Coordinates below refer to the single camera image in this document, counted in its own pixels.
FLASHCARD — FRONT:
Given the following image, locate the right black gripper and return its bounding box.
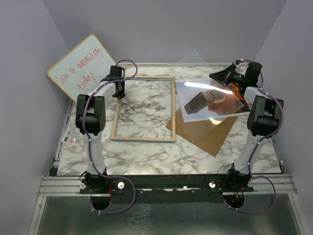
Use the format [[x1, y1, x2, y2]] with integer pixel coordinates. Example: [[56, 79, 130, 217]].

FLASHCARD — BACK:
[[209, 66, 247, 88]]

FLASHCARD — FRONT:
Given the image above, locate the blue wooden photo frame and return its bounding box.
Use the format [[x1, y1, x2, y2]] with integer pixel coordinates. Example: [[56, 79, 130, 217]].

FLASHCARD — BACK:
[[111, 75, 176, 143]]

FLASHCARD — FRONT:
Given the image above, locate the hot air balloon photo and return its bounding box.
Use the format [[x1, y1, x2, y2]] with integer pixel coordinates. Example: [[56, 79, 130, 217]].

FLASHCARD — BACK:
[[176, 78, 250, 122]]

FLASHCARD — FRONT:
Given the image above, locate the clear acrylic sheet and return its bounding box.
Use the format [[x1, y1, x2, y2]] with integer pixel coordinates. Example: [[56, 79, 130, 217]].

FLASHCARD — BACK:
[[176, 51, 250, 141]]

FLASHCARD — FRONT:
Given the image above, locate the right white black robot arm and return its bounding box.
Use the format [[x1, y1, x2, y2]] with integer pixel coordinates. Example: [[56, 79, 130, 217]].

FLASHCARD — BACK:
[[209, 60, 285, 191]]

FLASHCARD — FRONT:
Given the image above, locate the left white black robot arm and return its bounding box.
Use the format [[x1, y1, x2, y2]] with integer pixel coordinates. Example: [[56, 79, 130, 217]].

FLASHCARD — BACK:
[[75, 65, 125, 193]]

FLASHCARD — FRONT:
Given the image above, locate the small whiteboard with red writing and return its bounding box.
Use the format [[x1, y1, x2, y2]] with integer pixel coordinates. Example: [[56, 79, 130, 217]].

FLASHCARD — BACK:
[[47, 34, 116, 102]]

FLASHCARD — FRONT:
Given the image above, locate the brown cardboard backing board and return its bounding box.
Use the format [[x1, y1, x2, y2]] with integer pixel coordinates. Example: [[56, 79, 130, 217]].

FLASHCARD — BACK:
[[175, 109, 237, 157]]

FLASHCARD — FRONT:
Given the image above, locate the plastic bag with hardware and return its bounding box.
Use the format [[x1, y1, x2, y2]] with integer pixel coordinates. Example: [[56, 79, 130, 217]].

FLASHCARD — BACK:
[[61, 124, 80, 144]]

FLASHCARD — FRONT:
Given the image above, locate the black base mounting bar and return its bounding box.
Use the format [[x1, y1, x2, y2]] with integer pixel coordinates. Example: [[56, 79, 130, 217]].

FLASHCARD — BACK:
[[80, 173, 253, 204]]

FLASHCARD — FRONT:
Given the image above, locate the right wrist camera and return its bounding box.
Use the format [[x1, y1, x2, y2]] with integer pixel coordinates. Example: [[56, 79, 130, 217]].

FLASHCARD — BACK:
[[235, 59, 249, 70]]

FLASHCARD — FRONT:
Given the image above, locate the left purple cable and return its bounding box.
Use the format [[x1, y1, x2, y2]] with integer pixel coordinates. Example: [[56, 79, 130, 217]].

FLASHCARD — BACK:
[[82, 59, 138, 216]]

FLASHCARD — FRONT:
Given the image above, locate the purple cable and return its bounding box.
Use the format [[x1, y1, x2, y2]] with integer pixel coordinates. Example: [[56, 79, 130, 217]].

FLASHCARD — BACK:
[[224, 59, 286, 214], [82, 59, 138, 216]]

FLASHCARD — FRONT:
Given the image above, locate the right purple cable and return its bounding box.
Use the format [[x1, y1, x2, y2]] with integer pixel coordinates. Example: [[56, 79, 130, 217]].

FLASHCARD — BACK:
[[224, 59, 286, 214]]

